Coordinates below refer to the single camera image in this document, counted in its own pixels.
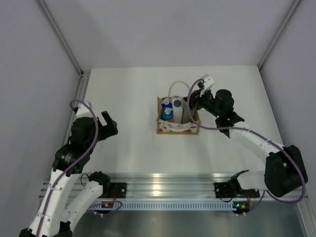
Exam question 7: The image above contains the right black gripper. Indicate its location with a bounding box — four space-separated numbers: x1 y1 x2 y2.
184 87 222 118

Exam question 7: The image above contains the white square bottle grey cap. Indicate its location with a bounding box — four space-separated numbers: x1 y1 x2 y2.
172 98 183 124

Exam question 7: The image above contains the grey-green bottle beige cap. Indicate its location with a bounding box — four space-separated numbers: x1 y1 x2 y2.
181 101 195 124

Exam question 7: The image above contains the dark blue pump bottle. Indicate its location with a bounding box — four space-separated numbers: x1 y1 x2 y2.
161 97 172 111

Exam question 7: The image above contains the watermelon print canvas bag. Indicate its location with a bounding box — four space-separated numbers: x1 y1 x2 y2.
156 80 201 135

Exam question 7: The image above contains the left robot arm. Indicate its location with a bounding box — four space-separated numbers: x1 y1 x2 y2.
19 109 118 237

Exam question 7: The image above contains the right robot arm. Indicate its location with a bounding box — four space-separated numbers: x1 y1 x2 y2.
187 89 308 198

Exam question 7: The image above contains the light blue pump bottle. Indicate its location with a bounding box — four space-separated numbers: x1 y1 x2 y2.
160 107 173 122

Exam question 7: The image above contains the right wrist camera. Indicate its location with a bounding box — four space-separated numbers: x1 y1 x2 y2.
200 75 214 94

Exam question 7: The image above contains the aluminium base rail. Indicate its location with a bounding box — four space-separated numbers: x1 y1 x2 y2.
39 172 309 198

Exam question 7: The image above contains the white slotted cable duct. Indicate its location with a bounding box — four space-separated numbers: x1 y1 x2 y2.
88 200 247 211

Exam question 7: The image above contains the left aluminium frame post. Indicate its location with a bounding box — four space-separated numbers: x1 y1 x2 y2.
35 0 82 75

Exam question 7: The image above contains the aluminium frame post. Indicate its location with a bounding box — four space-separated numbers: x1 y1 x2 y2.
257 0 304 70
35 0 82 75

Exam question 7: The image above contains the right aluminium frame post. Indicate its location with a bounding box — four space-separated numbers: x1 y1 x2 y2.
257 0 304 70

